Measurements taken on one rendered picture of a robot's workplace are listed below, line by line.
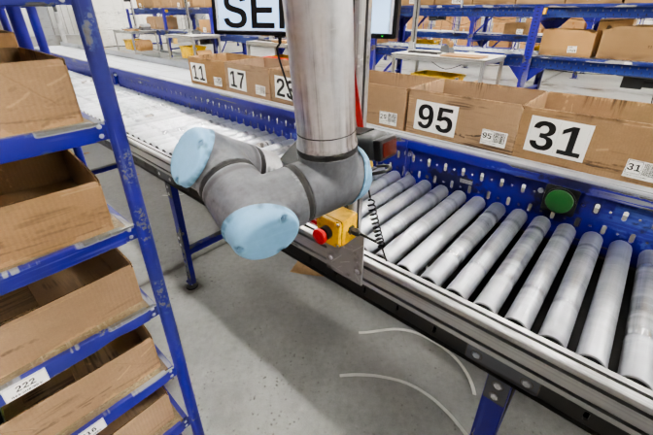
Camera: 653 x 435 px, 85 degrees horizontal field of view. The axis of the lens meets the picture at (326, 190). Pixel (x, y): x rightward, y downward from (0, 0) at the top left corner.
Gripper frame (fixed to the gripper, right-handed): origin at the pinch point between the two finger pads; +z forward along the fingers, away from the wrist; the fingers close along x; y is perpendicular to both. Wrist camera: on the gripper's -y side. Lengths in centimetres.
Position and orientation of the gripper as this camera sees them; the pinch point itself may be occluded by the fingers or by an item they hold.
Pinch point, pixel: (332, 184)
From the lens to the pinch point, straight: 80.7
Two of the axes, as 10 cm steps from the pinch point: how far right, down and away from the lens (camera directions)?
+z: 5.7, 1.6, 8.0
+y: -3.3, 9.4, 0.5
